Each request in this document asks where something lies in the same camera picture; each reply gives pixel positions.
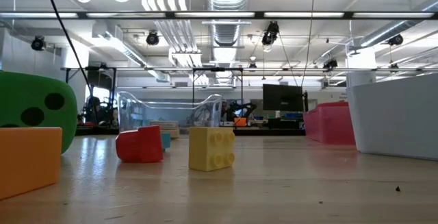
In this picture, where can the orange background box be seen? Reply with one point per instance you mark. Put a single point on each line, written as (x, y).
(240, 122)

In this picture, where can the black monitor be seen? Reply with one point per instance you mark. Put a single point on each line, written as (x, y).
(283, 97)

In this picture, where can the background black robot arm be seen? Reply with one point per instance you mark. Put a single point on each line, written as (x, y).
(244, 107)

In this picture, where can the black background workstation frame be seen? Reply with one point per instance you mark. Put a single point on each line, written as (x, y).
(113, 80)

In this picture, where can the red two-stud brick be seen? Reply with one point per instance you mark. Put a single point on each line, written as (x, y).
(140, 145)

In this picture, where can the blue single-stud brick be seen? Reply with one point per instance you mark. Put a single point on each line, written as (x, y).
(166, 141)

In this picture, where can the clear plastic bin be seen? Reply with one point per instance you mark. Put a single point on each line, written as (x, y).
(214, 111)

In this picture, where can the person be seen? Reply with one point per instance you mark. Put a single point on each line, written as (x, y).
(225, 111)
(94, 111)

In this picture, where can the yellow four-stud brick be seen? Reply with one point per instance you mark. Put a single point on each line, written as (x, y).
(205, 148)

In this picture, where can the orange brick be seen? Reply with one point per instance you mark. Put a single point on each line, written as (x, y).
(27, 162)

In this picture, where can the black ceiling-hung camera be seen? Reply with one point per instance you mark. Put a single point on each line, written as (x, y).
(270, 34)
(38, 43)
(152, 38)
(330, 63)
(395, 39)
(252, 66)

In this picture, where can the white plastic bin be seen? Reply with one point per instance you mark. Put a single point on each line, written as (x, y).
(393, 121)

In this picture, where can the pink plastic bin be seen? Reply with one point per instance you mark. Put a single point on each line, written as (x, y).
(328, 128)

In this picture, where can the white round pillar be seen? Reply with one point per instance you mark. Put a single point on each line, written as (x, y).
(361, 66)

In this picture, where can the green foam dice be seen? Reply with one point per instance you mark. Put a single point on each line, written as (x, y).
(20, 90)

